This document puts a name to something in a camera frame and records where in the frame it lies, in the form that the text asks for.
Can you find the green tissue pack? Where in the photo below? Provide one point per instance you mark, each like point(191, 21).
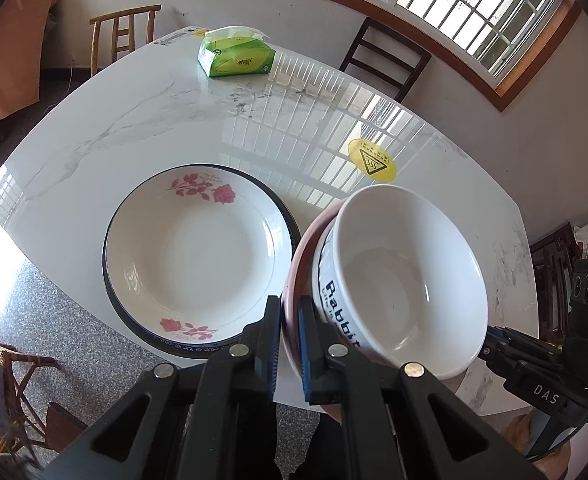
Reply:
point(236, 60)

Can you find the white rose-patterned enamel plate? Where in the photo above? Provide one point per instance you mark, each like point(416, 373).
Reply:
point(189, 351)

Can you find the white ribbed bowl blue base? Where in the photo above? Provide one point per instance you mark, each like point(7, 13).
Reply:
point(399, 285)

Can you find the white plate pink flowers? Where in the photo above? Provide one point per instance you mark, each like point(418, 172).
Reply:
point(199, 260)

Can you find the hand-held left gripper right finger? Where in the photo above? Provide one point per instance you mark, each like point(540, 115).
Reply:
point(304, 345)

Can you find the dark wooden furniture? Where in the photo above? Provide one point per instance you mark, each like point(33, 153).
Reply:
point(554, 270)

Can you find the person's right hand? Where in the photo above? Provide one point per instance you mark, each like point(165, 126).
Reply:
point(521, 427)

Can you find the light wooden chair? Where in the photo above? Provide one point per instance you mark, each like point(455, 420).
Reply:
point(124, 12)

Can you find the white and yellow label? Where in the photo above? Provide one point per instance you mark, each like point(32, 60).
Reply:
point(179, 35)

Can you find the pink bowl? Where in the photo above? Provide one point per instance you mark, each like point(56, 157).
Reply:
point(299, 270)

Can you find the barred window wooden frame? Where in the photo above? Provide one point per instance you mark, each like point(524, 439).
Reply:
point(474, 10)

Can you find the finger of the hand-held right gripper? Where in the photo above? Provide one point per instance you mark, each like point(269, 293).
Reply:
point(509, 347)

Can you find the dark wooden chair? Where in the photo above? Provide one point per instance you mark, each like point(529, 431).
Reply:
point(399, 39)

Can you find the yellow round warning sticker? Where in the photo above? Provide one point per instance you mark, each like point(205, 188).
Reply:
point(371, 160)

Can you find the wicker chair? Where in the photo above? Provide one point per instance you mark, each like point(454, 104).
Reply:
point(9, 360)

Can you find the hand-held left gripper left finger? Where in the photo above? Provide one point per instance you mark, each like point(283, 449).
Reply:
point(275, 345)

